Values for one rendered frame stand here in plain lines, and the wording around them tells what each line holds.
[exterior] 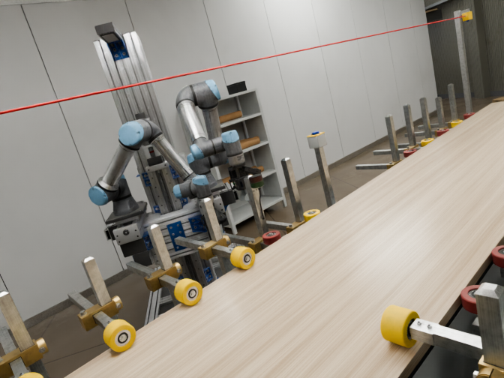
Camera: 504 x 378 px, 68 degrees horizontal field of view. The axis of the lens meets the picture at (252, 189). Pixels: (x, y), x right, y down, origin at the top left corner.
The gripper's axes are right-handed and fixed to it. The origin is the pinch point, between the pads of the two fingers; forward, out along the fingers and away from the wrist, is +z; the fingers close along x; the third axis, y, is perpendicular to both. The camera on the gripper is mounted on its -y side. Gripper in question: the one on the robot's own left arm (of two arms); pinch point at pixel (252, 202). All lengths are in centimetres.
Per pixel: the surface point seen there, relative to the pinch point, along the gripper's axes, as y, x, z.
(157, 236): 54, 10, -8
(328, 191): -45.2, 9.4, 11.7
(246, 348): 64, 64, 12
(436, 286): 20, 94, 12
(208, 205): 29.7, 9.6, -10.6
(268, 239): 11.6, 19.3, 12.1
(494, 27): -864, -147, -47
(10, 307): 104, 10, -9
